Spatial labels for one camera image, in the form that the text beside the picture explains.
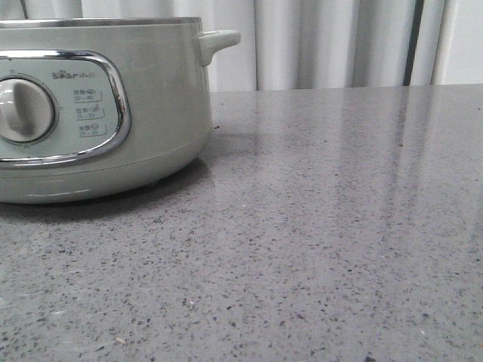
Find pale green electric cooking pot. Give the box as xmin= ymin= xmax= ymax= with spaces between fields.
xmin=1 ymin=17 xmax=241 ymax=204

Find white pleated curtain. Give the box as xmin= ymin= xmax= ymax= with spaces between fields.
xmin=1 ymin=1 xmax=482 ymax=91

